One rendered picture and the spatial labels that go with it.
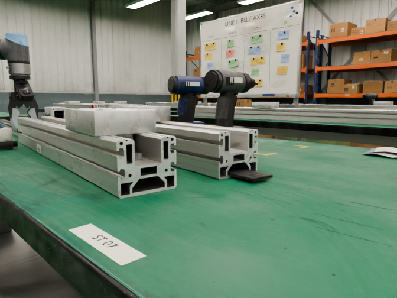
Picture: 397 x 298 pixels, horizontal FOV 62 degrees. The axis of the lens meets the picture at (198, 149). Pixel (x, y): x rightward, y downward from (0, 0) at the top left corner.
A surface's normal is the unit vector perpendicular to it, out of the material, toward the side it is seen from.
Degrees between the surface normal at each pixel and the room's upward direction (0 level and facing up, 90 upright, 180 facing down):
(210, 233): 0
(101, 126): 90
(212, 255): 0
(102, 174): 90
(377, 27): 91
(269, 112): 90
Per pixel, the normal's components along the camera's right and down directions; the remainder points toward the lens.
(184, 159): -0.80, 0.09
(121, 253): 0.00, -0.99
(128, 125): 0.61, 0.11
